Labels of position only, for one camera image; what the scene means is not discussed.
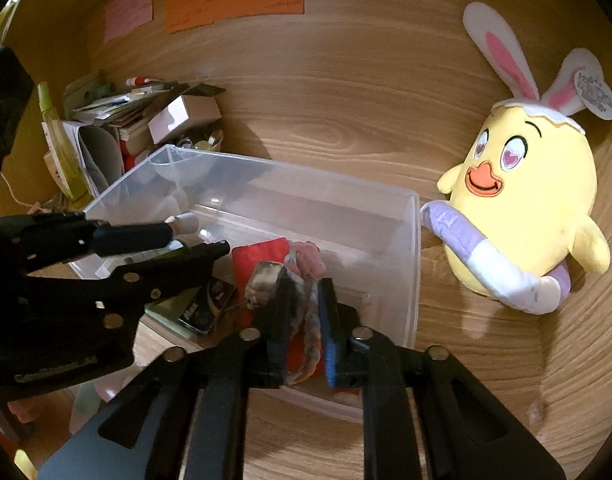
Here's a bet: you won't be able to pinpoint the white cream tube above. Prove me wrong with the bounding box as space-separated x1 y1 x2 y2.
163 211 201 256

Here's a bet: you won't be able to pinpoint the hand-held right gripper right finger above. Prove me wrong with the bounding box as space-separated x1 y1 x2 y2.
318 277 567 480

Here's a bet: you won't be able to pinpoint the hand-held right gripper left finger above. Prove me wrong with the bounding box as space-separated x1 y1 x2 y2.
36 272 299 480

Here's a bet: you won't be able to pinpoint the braided multicolour cord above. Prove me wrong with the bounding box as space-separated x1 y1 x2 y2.
283 280 327 386

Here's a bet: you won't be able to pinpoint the person's left hand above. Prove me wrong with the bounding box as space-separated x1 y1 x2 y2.
6 400 37 441

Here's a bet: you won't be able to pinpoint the orange paper note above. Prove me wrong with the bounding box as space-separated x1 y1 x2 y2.
164 0 305 35

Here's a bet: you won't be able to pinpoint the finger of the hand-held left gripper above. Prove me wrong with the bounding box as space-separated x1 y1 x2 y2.
0 212 177 271
28 240 232 308

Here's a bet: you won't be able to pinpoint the small white cardboard box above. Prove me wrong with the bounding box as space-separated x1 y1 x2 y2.
147 94 223 146

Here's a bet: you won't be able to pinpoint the dark blue packet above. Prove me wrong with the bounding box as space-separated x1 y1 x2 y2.
178 280 237 336

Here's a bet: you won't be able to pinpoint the cream mahjong tile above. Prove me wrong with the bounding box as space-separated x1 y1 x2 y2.
245 260 283 308

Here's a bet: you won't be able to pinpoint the red box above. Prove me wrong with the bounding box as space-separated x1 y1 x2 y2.
120 147 152 173

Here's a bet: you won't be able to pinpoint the white cable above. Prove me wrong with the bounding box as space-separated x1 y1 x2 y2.
0 170 52 213

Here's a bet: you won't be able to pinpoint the small glass jar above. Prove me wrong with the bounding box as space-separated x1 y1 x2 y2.
176 130 224 153

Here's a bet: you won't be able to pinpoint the stack of books and papers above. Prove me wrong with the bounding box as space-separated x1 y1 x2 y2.
63 72 227 156

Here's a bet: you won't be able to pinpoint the pink paper note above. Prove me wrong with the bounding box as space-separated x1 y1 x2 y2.
103 0 153 43

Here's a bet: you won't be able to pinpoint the yellow-green spray bottle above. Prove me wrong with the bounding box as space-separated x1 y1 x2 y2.
36 81 87 201

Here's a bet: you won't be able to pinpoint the clear plastic storage box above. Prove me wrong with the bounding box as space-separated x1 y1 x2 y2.
68 145 421 423

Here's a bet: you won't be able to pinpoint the yellow chick plush toy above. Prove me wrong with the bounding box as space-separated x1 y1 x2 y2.
420 1 612 316

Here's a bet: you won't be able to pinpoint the white paper hang tag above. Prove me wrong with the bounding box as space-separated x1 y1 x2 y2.
573 67 612 122

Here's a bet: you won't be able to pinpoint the white folded paper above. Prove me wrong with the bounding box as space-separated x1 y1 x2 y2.
76 122 124 196

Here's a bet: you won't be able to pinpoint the white pouch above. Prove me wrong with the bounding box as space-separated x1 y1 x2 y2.
41 119 67 181

